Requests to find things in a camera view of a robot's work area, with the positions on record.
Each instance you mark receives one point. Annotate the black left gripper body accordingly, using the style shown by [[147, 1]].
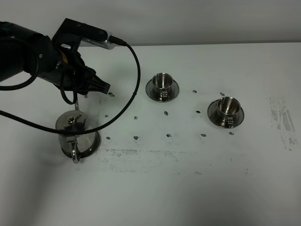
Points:
[[71, 72]]

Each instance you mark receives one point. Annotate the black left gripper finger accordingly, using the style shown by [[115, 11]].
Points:
[[94, 83]]

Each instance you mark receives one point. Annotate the stainless steel teapot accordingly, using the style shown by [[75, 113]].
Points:
[[74, 122]]

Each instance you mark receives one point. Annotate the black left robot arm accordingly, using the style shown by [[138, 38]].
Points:
[[28, 51]]

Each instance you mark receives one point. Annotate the steel teapot trivet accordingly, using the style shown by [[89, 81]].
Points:
[[87, 144]]

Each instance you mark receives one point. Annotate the left stainless steel teacup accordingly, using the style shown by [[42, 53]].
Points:
[[162, 83]]

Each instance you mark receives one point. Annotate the stainless steel teacup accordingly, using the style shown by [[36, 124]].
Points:
[[228, 108], [162, 83]]

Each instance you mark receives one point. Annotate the left stainless steel saucer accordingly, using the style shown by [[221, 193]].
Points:
[[172, 94]]

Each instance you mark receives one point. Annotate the stainless steel saucer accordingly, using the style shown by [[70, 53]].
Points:
[[172, 94], [217, 120]]

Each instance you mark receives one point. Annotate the right stainless steel saucer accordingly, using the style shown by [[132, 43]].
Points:
[[217, 120]]

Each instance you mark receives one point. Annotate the right stainless steel teacup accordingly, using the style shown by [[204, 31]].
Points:
[[228, 108]]

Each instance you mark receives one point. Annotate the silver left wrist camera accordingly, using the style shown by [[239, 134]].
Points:
[[99, 38]]

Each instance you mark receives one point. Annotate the black left camera bracket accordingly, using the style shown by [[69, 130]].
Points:
[[70, 33]]

